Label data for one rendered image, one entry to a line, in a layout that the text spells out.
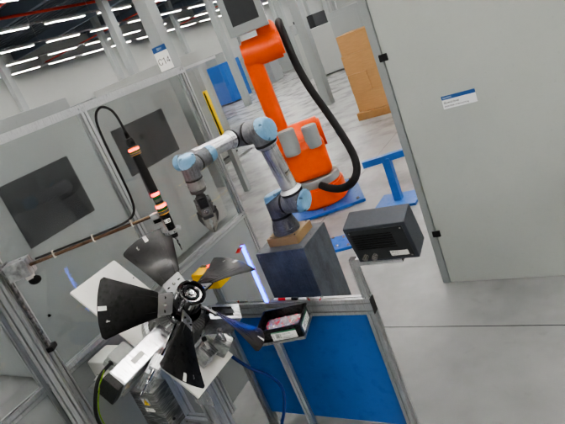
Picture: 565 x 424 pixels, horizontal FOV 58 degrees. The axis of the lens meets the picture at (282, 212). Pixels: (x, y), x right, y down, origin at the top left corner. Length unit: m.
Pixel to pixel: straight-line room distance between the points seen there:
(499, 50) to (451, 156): 0.69
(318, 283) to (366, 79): 7.51
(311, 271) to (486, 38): 1.63
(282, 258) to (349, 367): 0.64
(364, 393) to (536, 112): 1.83
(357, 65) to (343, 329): 7.88
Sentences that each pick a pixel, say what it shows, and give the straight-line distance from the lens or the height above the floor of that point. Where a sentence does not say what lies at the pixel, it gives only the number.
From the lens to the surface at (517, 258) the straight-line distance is 3.71.
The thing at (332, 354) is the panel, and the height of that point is 0.54.
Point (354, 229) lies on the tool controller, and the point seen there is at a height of 1.22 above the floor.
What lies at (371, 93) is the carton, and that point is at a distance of 9.97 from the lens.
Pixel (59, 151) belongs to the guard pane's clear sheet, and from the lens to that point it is 2.73.
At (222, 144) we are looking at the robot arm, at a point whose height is 1.64.
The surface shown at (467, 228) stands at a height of 0.41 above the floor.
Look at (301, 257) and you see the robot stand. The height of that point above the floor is 0.95.
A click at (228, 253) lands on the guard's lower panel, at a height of 0.84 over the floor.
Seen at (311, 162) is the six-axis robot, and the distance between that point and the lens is 5.90.
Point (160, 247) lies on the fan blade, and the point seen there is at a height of 1.39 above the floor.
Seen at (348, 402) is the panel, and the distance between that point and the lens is 2.78.
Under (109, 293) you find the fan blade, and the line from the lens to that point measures 2.03.
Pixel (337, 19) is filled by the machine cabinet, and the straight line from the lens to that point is 12.68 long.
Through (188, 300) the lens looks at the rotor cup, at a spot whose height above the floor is 1.21.
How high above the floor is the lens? 2.00
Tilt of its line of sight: 18 degrees down
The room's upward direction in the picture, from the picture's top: 22 degrees counter-clockwise
